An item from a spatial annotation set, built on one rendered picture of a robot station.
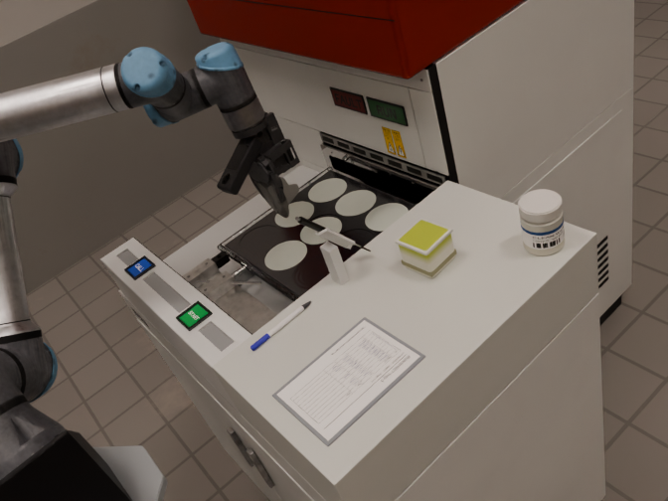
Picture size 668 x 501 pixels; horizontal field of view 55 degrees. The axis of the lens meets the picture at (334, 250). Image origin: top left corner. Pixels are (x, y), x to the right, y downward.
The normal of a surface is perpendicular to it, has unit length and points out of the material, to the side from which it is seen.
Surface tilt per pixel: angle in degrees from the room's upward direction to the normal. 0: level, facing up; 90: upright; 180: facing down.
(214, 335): 0
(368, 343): 0
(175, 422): 0
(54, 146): 90
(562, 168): 90
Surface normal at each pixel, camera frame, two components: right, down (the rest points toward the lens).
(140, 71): -0.05, -0.03
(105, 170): 0.61, 0.36
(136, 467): -0.28, -0.75
